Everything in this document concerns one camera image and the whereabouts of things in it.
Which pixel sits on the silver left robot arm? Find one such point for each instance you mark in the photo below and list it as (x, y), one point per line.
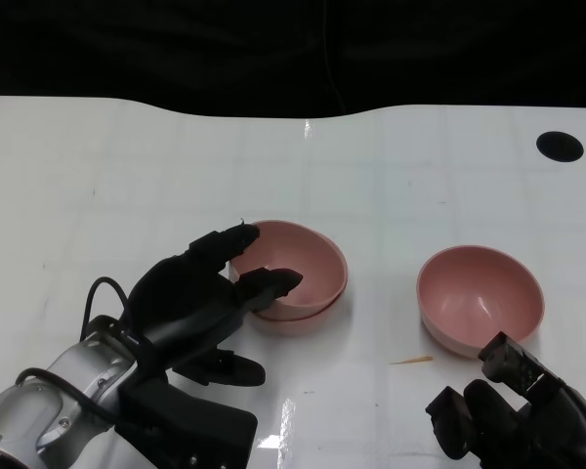
(44, 410)

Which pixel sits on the pink plastic bowl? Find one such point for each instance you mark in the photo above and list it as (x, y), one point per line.
(293, 326)
(303, 249)
(473, 293)

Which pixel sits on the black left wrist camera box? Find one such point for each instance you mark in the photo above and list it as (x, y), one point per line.
(190, 425)

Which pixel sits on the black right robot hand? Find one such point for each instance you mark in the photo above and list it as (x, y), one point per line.
(532, 430)

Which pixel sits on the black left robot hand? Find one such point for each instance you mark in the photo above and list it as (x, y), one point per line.
(185, 298)

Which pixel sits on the thin orange splinter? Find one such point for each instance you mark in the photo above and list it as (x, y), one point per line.
(412, 360)

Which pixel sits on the black round table grommet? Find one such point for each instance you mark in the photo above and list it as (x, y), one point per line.
(559, 145)

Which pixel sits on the black backdrop cloth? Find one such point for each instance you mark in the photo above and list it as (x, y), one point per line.
(176, 49)

